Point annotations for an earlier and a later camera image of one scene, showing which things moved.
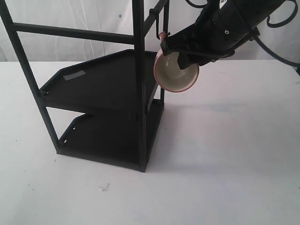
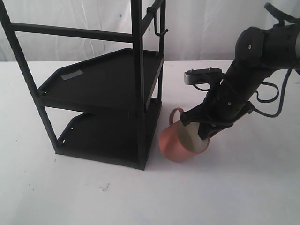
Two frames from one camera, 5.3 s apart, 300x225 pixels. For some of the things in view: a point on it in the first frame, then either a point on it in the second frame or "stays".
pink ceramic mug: x=168 y=74 → x=179 y=143
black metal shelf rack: x=120 y=90 stays
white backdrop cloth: x=279 y=43 stays
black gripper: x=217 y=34 → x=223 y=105
